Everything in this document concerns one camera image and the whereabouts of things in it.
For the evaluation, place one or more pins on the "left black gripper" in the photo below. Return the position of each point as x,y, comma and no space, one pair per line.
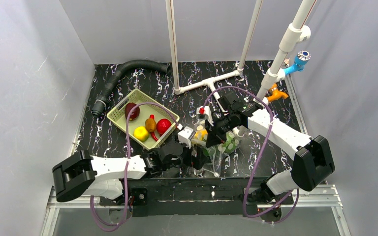
193,156

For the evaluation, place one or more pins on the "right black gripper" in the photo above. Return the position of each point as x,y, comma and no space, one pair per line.
215,131

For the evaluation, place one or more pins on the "clear polka dot zip bag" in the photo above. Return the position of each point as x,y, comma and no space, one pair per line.
215,157

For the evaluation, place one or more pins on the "red fake apple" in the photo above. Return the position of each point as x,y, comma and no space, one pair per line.
163,125

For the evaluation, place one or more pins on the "pale green plastic basket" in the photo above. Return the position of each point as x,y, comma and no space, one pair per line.
118,117

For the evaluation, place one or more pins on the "orange fake fruit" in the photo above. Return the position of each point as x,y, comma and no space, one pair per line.
150,125

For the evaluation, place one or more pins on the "red fake chili pepper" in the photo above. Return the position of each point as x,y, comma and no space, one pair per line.
153,135

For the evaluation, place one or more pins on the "yellow fake bell pepper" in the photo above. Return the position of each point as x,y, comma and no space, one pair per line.
141,133

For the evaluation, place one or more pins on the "purple fake sweet potato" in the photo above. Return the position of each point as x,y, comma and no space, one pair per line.
132,111

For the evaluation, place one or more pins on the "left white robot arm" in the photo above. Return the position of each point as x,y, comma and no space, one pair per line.
85,174

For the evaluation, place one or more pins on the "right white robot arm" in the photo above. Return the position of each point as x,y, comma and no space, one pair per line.
312,157

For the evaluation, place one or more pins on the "green fake vegetable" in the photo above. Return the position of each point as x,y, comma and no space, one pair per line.
230,145

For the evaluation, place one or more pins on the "yellow fake banana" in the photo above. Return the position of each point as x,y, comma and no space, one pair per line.
201,135

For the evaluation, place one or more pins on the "orange plastic faucet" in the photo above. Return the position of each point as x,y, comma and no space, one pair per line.
276,94

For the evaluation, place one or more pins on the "blue plastic faucet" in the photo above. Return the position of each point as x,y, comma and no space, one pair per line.
301,59

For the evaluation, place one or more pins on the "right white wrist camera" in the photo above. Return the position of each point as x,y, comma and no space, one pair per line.
204,113

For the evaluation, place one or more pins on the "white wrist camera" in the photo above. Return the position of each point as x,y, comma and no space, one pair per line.
204,113
185,135

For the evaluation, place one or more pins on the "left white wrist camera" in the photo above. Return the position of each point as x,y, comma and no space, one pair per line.
185,135

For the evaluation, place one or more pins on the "white PVC pipe frame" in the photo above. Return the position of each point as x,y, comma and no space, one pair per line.
236,30

